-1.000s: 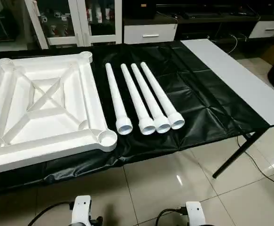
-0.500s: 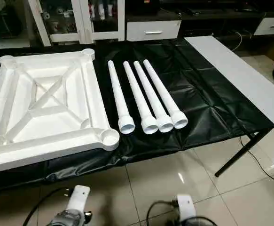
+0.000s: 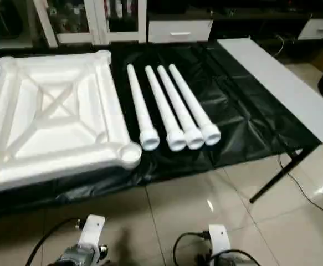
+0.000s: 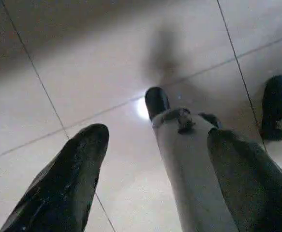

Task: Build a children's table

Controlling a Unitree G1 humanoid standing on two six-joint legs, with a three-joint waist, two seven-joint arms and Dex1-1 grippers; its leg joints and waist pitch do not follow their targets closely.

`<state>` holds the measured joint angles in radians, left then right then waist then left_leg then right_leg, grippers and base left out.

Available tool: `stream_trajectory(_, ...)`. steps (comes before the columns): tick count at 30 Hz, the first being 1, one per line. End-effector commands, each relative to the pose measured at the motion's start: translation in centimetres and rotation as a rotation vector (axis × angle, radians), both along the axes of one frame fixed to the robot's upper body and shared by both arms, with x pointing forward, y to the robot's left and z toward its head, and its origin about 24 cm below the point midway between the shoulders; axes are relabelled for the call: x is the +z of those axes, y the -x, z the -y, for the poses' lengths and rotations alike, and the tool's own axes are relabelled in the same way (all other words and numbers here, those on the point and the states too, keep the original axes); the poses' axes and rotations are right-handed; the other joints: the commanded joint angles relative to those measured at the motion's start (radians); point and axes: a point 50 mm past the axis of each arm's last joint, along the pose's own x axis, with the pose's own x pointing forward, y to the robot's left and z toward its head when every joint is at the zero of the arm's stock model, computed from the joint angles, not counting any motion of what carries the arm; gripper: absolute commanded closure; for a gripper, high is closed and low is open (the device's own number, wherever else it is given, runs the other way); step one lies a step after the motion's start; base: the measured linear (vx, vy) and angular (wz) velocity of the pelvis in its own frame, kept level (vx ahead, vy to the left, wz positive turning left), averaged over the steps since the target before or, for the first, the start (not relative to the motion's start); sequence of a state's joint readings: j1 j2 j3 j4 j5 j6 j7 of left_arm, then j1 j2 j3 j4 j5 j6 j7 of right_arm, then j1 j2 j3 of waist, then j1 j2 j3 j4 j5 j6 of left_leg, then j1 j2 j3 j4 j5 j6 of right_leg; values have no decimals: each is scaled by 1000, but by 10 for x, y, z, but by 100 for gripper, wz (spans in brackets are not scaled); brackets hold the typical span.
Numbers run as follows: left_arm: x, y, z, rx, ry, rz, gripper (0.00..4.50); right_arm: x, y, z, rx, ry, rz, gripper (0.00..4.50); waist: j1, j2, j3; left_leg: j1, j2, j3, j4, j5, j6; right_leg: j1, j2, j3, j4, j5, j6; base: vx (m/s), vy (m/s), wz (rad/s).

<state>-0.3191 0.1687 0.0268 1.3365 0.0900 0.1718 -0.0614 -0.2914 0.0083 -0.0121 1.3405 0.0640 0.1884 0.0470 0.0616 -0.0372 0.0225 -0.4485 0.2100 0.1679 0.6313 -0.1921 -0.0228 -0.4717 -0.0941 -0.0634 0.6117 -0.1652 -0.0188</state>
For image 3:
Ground thin black floor cable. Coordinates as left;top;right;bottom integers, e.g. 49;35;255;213
278;152;323;223

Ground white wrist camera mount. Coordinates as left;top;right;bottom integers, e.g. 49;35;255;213
77;214;107;262
207;224;232;261

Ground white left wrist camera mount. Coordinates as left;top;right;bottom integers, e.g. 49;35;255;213
77;214;107;262

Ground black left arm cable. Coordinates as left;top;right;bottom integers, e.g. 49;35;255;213
25;217;85;266

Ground white glass door cabinet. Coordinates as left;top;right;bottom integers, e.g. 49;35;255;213
33;0;148;48

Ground white plastic table top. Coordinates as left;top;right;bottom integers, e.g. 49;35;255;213
0;50;143;196

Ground white side table black legs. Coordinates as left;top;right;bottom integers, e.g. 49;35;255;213
217;37;323;204

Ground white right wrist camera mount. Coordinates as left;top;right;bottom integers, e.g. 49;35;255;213
207;224;232;261

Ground black plastic mat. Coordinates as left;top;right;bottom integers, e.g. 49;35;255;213
0;42;322;219

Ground white drawer unit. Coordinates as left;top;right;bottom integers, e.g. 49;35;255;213
148;19;213;44
298;18;323;41

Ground white plastic table leg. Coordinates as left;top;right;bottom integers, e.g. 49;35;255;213
168;63;222;147
126;64;161;152
144;65;188;152
157;65;206;151

